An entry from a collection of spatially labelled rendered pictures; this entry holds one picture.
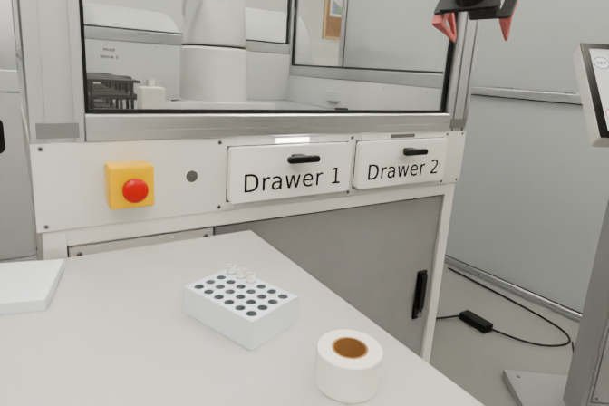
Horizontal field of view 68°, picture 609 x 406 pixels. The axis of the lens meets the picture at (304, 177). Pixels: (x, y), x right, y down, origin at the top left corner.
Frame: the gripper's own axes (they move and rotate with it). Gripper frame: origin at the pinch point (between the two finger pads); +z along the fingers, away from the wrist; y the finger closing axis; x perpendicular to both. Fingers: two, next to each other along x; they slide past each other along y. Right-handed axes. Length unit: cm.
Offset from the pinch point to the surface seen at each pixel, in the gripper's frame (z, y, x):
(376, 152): 18.4, 21.3, 17.1
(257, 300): -14, 8, 63
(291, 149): 1.1, 29.4, 30.3
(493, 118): 135, 38, -92
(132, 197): -19, 36, 56
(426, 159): 31.9, 15.4, 8.4
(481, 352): 142, 12, 26
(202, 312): -16, 14, 67
